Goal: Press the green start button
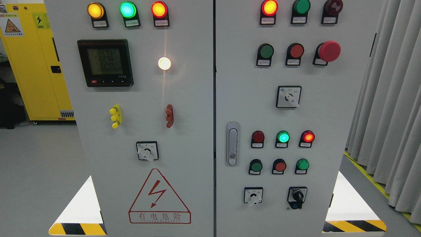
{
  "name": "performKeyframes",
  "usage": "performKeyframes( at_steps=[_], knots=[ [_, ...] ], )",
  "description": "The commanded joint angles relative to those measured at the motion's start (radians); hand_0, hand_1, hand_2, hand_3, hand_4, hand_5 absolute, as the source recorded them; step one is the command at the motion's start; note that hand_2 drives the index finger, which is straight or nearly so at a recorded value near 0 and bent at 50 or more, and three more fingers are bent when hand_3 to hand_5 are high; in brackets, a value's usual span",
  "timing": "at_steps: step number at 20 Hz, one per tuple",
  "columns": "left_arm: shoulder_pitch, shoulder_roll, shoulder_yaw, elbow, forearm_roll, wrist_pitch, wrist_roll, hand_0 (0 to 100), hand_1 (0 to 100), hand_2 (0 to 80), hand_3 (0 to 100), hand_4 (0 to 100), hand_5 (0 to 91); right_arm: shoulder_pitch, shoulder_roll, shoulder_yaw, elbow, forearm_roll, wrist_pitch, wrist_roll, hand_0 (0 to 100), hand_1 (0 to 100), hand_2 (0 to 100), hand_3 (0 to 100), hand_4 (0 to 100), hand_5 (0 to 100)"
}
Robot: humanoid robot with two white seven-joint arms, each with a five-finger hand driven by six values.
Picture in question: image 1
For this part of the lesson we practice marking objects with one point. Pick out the green start push button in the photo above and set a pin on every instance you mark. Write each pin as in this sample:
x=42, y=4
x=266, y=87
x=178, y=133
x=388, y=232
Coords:
x=255, y=167

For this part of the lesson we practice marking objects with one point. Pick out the lower red push button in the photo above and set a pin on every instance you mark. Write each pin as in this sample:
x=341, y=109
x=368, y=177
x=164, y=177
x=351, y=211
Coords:
x=279, y=166

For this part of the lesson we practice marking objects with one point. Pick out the red push button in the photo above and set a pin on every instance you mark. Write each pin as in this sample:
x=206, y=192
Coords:
x=279, y=166
x=294, y=54

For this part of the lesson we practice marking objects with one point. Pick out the upper green push button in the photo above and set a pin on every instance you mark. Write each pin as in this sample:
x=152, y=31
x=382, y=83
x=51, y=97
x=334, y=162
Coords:
x=264, y=55

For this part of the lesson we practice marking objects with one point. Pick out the lower right green push button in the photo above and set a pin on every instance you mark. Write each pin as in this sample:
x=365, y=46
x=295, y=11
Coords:
x=302, y=166

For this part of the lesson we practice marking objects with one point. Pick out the upper red push button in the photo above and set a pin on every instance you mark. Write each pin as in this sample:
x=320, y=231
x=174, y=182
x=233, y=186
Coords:
x=294, y=54

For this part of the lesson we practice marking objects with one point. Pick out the red mushroom emergency stop button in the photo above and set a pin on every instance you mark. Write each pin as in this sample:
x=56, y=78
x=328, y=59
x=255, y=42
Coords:
x=326, y=52

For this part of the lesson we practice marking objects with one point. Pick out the grey electrical control cabinet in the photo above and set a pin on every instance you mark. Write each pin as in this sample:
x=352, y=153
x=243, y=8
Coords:
x=214, y=80

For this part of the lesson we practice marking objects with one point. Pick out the red terminal connector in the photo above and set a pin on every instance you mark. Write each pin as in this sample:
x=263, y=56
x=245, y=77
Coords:
x=169, y=115

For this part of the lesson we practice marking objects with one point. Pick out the lower left red indicator lamp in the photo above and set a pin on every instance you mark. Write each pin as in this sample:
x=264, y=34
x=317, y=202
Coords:
x=257, y=139

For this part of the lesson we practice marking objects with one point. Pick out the red indicator lamp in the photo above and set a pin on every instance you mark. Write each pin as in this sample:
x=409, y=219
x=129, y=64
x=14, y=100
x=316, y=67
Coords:
x=257, y=139
x=306, y=139
x=268, y=12
x=160, y=14

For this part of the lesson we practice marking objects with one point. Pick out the white lit indicator lamp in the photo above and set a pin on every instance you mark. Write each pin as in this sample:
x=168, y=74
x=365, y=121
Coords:
x=164, y=63

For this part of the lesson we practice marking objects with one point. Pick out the lower middle green indicator lamp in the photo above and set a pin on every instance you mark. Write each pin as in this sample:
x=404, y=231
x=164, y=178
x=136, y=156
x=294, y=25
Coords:
x=282, y=139

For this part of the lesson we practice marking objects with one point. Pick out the green indicator lamp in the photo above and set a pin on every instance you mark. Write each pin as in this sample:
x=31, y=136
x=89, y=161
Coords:
x=299, y=12
x=282, y=139
x=129, y=14

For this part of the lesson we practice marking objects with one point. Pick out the yellow terminal connector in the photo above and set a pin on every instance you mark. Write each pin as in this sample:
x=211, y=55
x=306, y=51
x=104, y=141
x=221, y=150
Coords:
x=115, y=112

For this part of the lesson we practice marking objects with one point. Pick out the lower right red indicator lamp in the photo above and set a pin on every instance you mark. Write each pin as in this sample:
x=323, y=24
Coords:
x=306, y=139

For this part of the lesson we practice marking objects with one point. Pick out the red electric danger warning sticker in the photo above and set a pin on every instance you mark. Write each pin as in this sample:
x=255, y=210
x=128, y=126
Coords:
x=158, y=203

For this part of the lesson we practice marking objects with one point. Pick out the black digital power meter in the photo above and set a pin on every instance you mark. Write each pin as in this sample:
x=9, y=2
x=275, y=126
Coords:
x=106, y=63

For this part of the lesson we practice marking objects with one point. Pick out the red indicator lamp top left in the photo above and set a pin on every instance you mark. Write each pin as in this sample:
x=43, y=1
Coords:
x=160, y=14

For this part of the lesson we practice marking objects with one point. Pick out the red indicator lamp top right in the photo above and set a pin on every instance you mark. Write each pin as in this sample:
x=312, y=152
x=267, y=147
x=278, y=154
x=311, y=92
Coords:
x=268, y=12

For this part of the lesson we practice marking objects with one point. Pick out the green indicator lamp top left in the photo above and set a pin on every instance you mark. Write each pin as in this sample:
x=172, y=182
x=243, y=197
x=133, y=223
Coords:
x=129, y=14

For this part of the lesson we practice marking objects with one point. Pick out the green indicator lamp top right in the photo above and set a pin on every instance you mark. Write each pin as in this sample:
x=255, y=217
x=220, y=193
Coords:
x=299, y=12

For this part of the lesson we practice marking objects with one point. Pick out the yellow indicator lamp top left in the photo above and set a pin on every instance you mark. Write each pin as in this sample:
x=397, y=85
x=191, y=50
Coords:
x=97, y=13

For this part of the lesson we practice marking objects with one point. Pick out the right yellow black hazard strip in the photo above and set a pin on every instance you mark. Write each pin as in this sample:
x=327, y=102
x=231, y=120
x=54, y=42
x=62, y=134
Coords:
x=354, y=226

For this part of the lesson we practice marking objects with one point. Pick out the yellow black hazard strip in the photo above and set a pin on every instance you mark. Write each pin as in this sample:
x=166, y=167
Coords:
x=77, y=229
x=354, y=226

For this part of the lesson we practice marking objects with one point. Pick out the dark red buzzer lamp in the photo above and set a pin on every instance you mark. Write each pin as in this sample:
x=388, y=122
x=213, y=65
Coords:
x=331, y=10

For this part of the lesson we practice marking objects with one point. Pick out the grey pleated curtain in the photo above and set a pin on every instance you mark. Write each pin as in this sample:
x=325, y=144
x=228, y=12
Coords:
x=386, y=129

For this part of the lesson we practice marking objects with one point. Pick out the left yellow black hazard strip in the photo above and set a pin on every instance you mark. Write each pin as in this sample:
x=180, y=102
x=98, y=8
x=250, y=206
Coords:
x=77, y=229

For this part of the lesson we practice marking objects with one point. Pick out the yellow safety storage cabinet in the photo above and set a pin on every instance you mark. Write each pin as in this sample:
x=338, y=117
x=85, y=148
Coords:
x=29, y=43

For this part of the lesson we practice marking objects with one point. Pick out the silver cabinet door handle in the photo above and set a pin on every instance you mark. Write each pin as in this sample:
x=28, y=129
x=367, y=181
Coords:
x=232, y=130

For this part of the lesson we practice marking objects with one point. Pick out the left panel rotary selector switch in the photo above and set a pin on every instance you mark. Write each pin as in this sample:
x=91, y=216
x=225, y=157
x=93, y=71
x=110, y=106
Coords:
x=147, y=150

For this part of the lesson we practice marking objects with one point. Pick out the upper right rotary selector switch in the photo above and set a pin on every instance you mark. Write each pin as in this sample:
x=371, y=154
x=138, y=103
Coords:
x=288, y=97

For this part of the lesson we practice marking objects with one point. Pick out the lower left rotary selector switch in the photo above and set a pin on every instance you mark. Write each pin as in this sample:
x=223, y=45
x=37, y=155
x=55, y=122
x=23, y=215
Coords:
x=253, y=195

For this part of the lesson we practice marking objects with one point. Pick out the black key selector switch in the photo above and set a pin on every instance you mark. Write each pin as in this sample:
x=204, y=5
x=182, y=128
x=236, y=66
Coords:
x=296, y=197

